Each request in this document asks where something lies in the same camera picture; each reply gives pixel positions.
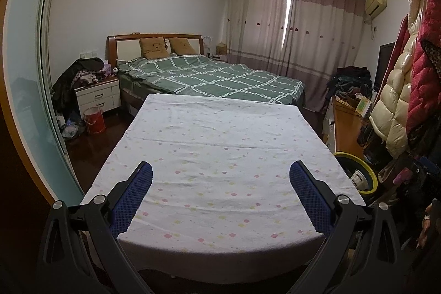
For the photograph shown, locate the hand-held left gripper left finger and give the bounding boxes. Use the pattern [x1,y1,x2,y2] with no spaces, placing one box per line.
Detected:
[36,161,154,294]

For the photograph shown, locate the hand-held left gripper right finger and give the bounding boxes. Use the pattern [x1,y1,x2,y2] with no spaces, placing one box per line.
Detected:
[289,161,405,294]

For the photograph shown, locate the dark bin with yellow rim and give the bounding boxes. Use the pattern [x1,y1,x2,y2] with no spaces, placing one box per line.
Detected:
[334,152,378,194]

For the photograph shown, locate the wooden cabinet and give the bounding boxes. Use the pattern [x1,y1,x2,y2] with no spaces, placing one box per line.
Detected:
[331,96,374,160]

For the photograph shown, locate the red bucket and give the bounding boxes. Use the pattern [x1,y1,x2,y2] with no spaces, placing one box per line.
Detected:
[84,107,106,135]

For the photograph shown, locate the white dotted tablecloth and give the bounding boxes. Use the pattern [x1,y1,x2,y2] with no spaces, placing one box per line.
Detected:
[81,93,366,257]

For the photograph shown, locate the plastic bags on floor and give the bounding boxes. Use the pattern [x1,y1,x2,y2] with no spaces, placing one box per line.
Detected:
[58,115,87,139]

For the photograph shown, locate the green white book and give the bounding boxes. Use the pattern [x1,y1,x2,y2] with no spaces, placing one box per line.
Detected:
[356,98,373,117]

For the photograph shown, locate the white nightstand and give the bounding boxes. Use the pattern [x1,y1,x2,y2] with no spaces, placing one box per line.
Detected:
[74,75,121,119]

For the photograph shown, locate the dark clothes pile on cabinet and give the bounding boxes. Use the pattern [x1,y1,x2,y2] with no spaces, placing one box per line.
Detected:
[326,66,373,105]

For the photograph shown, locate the cream down jacket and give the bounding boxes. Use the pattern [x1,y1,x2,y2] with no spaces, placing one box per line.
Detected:
[369,0,426,158]

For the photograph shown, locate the dark clothes pile on nightstand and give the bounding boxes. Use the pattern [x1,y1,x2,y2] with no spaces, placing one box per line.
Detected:
[52,57,119,114]

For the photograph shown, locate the green checked quilt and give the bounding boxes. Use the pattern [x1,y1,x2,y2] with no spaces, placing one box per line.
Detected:
[115,54,305,100]

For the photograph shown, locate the wooden bed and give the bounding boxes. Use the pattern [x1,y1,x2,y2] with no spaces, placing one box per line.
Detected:
[107,34,307,112]

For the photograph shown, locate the sliding glass door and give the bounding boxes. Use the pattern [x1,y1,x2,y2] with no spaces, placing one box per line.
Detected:
[2,0,85,201]

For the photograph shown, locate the black television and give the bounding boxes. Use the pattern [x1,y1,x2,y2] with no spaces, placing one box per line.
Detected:
[374,42,396,93]

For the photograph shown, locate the brown pillow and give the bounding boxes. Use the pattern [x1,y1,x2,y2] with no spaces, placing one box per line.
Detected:
[168,37,200,55]
[139,37,170,60]

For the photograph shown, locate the pink beige curtain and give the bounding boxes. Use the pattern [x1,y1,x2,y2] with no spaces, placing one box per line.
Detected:
[286,0,366,114]
[225,0,292,77]

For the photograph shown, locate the red jacket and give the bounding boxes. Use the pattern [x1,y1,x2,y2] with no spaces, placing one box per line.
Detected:
[396,0,441,143]

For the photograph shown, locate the cream air conditioner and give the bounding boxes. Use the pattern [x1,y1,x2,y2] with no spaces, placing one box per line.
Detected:
[364,0,387,16]

